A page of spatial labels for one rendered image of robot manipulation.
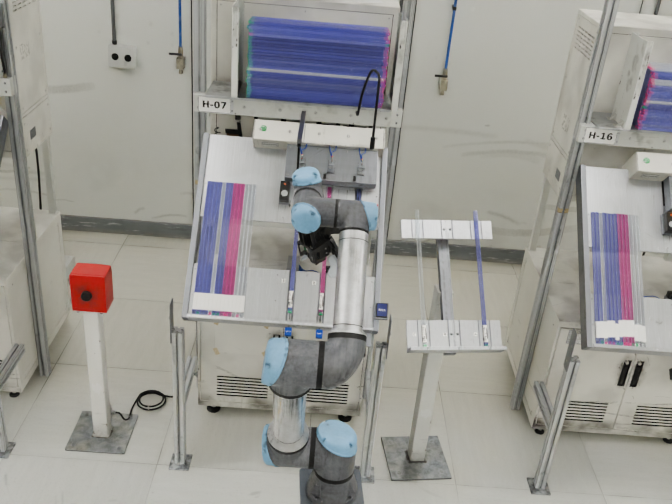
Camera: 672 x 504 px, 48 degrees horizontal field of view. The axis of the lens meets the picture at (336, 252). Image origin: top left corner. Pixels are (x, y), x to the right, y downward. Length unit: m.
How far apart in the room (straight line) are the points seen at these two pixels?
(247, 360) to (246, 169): 0.82
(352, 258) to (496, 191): 2.87
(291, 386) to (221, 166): 1.27
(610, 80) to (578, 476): 1.61
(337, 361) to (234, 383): 1.52
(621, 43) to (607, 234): 0.72
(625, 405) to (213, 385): 1.76
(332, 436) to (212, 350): 1.14
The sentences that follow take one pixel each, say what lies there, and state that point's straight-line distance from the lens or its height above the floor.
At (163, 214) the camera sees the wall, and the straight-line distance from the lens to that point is 4.81.
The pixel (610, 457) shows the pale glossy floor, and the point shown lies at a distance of 3.61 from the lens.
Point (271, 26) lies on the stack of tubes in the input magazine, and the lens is 2.81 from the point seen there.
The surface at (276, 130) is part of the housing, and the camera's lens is 2.88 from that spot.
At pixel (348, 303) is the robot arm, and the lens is 1.87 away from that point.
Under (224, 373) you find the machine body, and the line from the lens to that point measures 3.28.
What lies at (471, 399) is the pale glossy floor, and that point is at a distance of 3.69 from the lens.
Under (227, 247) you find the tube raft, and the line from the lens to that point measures 2.80.
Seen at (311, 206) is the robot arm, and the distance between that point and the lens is 1.92.
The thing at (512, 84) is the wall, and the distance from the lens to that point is 4.49.
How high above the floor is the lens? 2.23
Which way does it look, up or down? 28 degrees down
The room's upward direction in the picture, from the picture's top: 5 degrees clockwise
